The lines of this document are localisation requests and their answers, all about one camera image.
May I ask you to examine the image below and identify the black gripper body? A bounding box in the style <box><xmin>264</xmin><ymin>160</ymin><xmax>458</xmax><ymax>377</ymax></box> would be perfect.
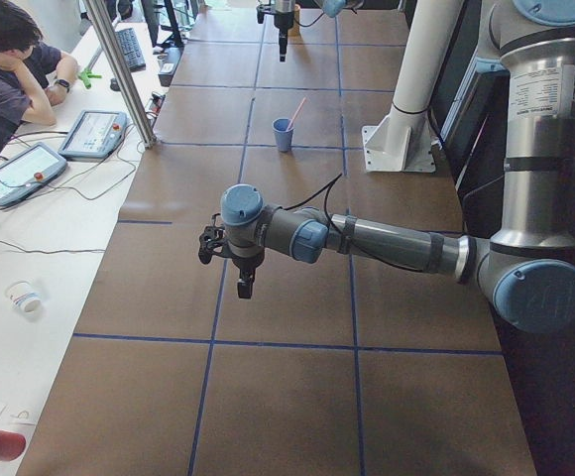
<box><xmin>231</xmin><ymin>247</ymin><xmax>264</xmax><ymax>282</ymax></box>
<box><xmin>274</xmin><ymin>10</ymin><xmax>294</xmax><ymax>38</ymax></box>

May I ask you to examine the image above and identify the bamboo wooden cup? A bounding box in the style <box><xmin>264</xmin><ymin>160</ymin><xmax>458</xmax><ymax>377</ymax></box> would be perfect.
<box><xmin>288</xmin><ymin>4</ymin><xmax>300</xmax><ymax>38</ymax></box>

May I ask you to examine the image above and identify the light blue ribbed cup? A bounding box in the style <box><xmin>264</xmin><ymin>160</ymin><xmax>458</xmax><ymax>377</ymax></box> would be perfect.
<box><xmin>273</xmin><ymin>118</ymin><xmax>293</xmax><ymax>153</ymax></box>

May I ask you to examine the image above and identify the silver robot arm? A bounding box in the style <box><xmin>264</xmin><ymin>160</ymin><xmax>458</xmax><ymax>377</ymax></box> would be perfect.
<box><xmin>199</xmin><ymin>1</ymin><xmax>575</xmax><ymax>333</ymax></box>

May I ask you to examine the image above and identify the white paper cup lying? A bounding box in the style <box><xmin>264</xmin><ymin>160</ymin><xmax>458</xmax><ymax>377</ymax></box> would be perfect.
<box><xmin>4</xmin><ymin>281</ymin><xmax>42</xmax><ymax>313</ymax></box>

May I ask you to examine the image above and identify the black keyboard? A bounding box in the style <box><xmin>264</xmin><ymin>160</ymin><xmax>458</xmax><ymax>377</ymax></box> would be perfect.
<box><xmin>115</xmin><ymin>28</ymin><xmax>146</xmax><ymax>71</ymax></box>

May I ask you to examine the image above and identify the far teach pendant tablet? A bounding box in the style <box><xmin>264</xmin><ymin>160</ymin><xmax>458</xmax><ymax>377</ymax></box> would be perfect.
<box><xmin>58</xmin><ymin>110</ymin><xmax>128</xmax><ymax>162</ymax></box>

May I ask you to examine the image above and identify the teach pendant tablet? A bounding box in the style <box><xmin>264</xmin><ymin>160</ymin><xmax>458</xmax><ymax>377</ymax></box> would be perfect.
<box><xmin>58</xmin><ymin>110</ymin><xmax>128</xmax><ymax>162</ymax></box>
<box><xmin>0</xmin><ymin>143</ymin><xmax>67</xmax><ymax>206</ymax></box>

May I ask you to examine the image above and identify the green plastic tool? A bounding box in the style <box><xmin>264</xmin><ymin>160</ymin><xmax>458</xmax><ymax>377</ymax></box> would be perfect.
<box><xmin>77</xmin><ymin>67</ymin><xmax>101</xmax><ymax>89</ymax></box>

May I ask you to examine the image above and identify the near teach pendant tablet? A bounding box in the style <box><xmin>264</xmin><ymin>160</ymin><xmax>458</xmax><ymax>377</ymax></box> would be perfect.
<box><xmin>0</xmin><ymin>143</ymin><xmax>67</xmax><ymax>206</ymax></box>

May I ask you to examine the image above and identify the seated person dark shirt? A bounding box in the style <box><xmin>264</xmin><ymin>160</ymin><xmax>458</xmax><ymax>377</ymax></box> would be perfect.
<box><xmin>0</xmin><ymin>1</ymin><xmax>78</xmax><ymax>153</ymax></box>

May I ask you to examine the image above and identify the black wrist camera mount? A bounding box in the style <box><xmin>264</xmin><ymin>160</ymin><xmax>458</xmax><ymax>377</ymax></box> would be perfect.
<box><xmin>256</xmin><ymin>2</ymin><xmax>275</xmax><ymax>25</ymax></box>
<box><xmin>198</xmin><ymin>212</ymin><xmax>231</xmax><ymax>265</ymax></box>

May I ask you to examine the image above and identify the white pedestal column base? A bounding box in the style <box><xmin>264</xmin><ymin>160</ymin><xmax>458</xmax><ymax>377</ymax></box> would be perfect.
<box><xmin>362</xmin><ymin>0</ymin><xmax>463</xmax><ymax>173</ymax></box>

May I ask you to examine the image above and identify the aluminium frame post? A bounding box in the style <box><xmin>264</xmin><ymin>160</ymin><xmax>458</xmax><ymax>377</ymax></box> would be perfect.
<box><xmin>84</xmin><ymin>0</ymin><xmax>157</xmax><ymax>149</ymax></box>

